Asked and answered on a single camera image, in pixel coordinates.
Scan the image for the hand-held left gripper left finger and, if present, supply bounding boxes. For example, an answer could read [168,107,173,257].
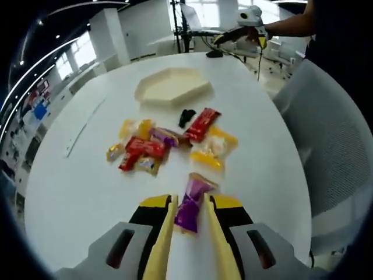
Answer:
[55,194,179,280]

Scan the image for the white counter cabinets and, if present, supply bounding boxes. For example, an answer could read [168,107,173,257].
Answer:
[11,62,100,181]

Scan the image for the person's black shirt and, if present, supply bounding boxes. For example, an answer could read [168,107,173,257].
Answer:
[302,0,373,76]

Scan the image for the pile of snack packets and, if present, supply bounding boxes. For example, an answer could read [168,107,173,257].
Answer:
[105,107,239,176]

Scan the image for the white mesh office chair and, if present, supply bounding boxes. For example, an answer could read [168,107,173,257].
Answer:
[272,59,373,263]

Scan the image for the white laptop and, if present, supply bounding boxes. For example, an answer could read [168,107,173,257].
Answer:
[178,2,227,35]

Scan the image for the cream hexagonal container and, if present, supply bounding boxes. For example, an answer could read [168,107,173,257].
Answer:
[134,66,213,109]

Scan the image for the blue storage bin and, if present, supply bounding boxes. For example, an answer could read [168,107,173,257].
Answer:
[33,103,50,121]

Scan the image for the black monitor stand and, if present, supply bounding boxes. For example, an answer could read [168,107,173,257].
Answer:
[170,0,195,54]

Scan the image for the black computer mouse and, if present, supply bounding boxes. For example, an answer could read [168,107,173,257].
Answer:
[205,48,224,59]

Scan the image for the person's right hand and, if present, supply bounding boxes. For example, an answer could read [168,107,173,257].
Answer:
[245,24,273,41]

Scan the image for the cream yellow food tongs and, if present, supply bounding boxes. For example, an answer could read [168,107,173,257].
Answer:
[142,192,242,280]

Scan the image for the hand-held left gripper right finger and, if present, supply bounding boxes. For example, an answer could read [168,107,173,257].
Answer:
[209,194,317,280]

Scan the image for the purple snack packet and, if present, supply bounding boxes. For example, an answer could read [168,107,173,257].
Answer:
[174,172,218,236]

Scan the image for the black food clear packet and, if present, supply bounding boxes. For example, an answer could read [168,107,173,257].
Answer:
[177,108,198,128]

